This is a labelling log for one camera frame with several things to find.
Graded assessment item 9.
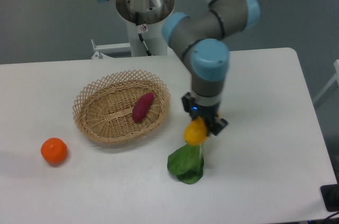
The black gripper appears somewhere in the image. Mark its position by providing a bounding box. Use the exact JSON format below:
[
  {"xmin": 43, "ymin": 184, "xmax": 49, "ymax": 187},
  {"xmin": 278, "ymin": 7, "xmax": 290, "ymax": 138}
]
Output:
[{"xmin": 181, "ymin": 92, "xmax": 228, "ymax": 137}]

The yellow mango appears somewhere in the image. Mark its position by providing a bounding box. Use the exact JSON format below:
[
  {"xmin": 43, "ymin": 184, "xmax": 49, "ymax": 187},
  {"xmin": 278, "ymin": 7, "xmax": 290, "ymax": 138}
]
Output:
[{"xmin": 184, "ymin": 117, "xmax": 208, "ymax": 146}]

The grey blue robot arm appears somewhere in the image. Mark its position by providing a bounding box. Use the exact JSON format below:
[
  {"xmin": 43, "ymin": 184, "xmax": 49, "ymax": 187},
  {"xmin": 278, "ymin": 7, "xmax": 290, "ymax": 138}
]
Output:
[{"xmin": 98, "ymin": 0, "xmax": 260, "ymax": 135}]

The woven wicker basket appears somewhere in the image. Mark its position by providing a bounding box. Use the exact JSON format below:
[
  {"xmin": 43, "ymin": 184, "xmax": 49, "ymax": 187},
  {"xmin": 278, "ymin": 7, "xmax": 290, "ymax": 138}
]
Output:
[{"xmin": 73, "ymin": 70, "xmax": 171, "ymax": 144}]

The green bok choy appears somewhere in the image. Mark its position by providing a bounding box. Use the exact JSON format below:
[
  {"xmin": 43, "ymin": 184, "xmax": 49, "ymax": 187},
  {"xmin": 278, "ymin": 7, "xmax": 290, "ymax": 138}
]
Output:
[{"xmin": 167, "ymin": 144, "xmax": 204, "ymax": 185}]

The purple sweet potato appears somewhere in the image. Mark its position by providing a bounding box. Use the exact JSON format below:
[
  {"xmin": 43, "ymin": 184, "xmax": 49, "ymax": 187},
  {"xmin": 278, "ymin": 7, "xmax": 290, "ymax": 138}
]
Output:
[{"xmin": 132, "ymin": 92, "xmax": 154, "ymax": 123}]

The black device at table edge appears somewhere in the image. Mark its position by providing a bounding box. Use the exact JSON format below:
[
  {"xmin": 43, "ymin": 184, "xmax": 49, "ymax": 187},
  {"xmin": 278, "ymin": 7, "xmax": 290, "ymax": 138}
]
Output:
[{"xmin": 320, "ymin": 184, "xmax": 338, "ymax": 212}]

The orange mandarin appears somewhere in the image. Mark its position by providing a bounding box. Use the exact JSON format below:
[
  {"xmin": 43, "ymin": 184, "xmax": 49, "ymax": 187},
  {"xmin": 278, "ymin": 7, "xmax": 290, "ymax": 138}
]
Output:
[{"xmin": 40, "ymin": 138, "xmax": 68, "ymax": 166}]

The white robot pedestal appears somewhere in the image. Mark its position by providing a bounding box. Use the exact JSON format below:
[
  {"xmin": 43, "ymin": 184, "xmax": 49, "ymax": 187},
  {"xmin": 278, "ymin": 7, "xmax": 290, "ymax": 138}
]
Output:
[{"xmin": 91, "ymin": 0, "xmax": 175, "ymax": 59}]

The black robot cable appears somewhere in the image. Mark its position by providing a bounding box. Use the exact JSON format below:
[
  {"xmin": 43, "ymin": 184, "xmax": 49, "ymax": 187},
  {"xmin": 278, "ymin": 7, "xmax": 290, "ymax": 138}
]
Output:
[{"xmin": 135, "ymin": 11, "xmax": 154, "ymax": 57}]

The white metal frame right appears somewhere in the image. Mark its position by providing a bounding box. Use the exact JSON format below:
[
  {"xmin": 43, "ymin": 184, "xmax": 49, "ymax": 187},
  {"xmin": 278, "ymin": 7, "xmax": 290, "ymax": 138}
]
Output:
[{"xmin": 313, "ymin": 59, "xmax": 338, "ymax": 109}]

